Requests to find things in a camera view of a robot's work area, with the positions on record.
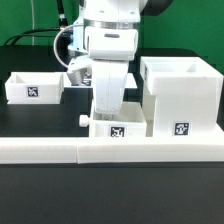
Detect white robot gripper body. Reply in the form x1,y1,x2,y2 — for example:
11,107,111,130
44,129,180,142
92,60,129,115

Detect white front drawer tray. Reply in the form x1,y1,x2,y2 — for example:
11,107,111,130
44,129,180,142
79,102,147,137

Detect white drawer tray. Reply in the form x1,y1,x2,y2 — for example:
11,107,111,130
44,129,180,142
79,102,147,137
5,72,64,104

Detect white drawer cabinet box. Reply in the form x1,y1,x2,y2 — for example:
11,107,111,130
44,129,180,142
140,56,223,137

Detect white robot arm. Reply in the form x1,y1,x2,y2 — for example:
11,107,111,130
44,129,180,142
79,0,174,115

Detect white rear drawer tray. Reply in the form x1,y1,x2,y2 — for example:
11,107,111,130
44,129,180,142
5,72,64,104

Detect white marker sheet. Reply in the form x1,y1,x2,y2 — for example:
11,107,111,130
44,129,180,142
63,73,137,89

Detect white L-shaped fence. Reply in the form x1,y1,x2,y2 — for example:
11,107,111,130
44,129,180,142
0,135,224,164

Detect black cables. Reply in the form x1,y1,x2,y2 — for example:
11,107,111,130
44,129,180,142
3,0,84,68

